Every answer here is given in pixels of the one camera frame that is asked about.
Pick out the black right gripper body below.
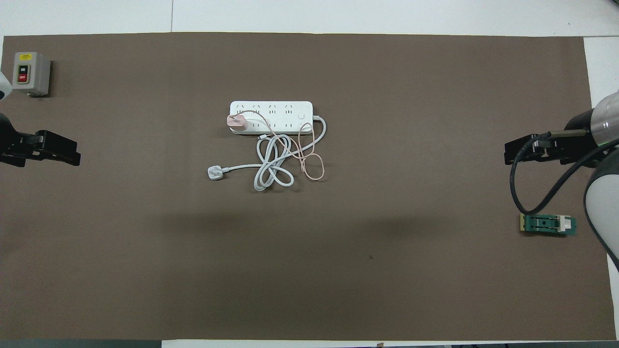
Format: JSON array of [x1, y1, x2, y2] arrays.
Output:
[[538, 109, 596, 165]]

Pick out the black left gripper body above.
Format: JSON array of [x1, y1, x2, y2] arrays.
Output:
[[0, 114, 45, 167]]

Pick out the pink charger cable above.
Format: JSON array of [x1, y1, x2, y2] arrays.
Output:
[[236, 110, 326, 181]]

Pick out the white power strip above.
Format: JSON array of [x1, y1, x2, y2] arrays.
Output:
[[229, 101, 314, 134]]

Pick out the brown table mat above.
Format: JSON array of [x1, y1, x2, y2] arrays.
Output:
[[0, 32, 617, 342]]

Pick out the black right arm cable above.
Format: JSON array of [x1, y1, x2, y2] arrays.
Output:
[[509, 131, 619, 215]]

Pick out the grey on-off switch box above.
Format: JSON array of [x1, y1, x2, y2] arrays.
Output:
[[12, 52, 51, 97]]

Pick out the white power cord with plug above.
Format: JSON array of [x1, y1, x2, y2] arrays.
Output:
[[207, 115, 327, 192]]

